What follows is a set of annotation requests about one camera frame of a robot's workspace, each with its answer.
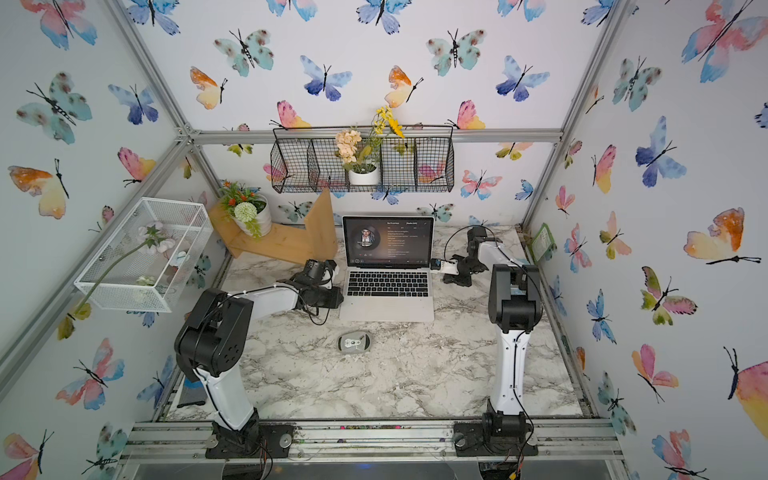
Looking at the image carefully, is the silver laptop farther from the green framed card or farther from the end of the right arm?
the green framed card

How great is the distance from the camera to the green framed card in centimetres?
109

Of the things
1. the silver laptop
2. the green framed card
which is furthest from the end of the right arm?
the green framed card

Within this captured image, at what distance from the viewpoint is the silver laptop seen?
98cm

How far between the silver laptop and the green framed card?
43cm
